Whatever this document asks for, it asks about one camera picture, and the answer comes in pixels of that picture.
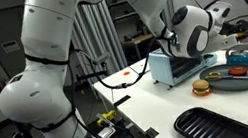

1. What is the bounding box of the white label plate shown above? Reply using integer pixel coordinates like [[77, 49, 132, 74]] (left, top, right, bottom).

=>
[[95, 127, 116, 138]]

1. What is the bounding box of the grey round plate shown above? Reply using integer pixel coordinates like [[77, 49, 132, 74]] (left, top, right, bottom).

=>
[[197, 59, 248, 97]]

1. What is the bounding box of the teal toy kettle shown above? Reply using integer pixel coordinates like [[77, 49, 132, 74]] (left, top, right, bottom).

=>
[[223, 45, 248, 70]]

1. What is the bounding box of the yellow toy ring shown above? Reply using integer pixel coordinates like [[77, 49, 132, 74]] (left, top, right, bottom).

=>
[[204, 70, 223, 82]]

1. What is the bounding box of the toy burger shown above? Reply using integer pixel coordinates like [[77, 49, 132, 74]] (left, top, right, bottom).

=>
[[190, 77, 212, 98]]

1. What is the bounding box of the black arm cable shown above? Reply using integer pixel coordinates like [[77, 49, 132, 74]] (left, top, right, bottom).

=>
[[59, 32, 181, 100]]

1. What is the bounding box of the wooden table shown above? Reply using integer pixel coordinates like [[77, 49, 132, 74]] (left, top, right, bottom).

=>
[[120, 33, 158, 63]]

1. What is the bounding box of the white pleated curtain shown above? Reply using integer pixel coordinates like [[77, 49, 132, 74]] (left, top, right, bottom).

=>
[[66, 0, 130, 85]]

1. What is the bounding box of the grey toy knife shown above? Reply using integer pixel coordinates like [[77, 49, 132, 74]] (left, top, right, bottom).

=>
[[213, 71, 248, 87]]

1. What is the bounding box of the black stand with grey clamp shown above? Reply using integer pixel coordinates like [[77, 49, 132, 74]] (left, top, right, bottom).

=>
[[73, 51, 114, 85]]

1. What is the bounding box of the black ribbed tray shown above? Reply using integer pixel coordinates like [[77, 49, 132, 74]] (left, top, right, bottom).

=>
[[171, 98, 248, 138]]

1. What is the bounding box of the black tape strip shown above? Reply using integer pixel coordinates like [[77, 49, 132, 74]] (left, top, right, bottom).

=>
[[112, 93, 133, 108], [143, 125, 161, 138]]

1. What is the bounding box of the light blue toaster oven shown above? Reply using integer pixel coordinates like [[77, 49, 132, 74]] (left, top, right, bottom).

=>
[[145, 39, 222, 92]]

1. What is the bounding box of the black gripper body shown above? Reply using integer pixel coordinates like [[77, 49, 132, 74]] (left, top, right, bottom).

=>
[[221, 18, 248, 37]]

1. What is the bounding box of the yellow clamp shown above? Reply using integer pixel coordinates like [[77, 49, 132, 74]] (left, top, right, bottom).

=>
[[96, 109, 118, 125]]

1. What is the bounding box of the dark storage shelf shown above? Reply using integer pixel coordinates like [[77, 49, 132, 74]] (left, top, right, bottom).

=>
[[105, 0, 163, 64]]

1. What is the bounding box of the red toy tomato slice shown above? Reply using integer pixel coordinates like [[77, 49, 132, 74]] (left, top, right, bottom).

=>
[[226, 65, 248, 79]]

